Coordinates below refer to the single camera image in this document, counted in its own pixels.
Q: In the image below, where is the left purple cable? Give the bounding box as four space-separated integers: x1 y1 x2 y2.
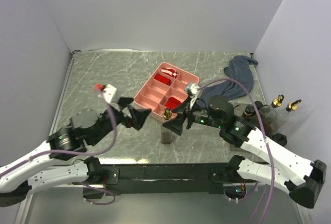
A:
0 88 119 178

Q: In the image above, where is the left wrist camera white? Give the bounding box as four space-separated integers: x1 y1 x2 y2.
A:
94 84 120 104

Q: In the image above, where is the clear acrylic organizer rack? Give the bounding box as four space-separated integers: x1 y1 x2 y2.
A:
241 101 288 146

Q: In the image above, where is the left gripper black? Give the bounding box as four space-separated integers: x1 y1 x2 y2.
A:
89 96 152 145

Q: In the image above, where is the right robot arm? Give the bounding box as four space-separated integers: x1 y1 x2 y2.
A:
163 95 326 209

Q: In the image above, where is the red folded cloth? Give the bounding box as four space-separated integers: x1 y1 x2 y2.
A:
154 74 171 86

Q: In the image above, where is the red white striped cloth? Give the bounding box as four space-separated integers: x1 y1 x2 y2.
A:
160 68 178 78

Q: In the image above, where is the blue grey towel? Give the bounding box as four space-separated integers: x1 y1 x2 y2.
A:
196 55 258 107

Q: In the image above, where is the red knitted cloth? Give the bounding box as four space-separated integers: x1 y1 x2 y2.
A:
164 97 182 110

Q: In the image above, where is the oil bottle gold spout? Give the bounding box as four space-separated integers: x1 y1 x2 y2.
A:
285 99 302 112

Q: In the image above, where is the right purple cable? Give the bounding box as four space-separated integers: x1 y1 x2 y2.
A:
198 78 275 224

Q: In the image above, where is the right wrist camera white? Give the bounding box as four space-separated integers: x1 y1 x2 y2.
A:
184 82 200 110

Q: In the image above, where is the salt jar black lid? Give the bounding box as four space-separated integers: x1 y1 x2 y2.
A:
272 133 288 147

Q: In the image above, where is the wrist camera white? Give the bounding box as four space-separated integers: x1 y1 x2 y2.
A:
184 82 200 110
94 84 120 104

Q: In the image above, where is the purple cable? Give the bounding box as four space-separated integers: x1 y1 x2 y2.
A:
198 78 275 224
0 88 119 178

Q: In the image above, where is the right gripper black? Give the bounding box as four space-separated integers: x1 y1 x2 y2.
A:
162 95 223 135

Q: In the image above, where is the spice shaker black cap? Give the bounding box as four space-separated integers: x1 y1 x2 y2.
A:
242 105 255 117
254 101 263 110

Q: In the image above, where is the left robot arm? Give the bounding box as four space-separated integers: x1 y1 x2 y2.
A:
1 97 151 207

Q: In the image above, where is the black table front rail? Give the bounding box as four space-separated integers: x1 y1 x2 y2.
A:
82 163 249 199

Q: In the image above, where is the pink divided tray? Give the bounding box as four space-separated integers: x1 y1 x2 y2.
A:
134 62 200 121

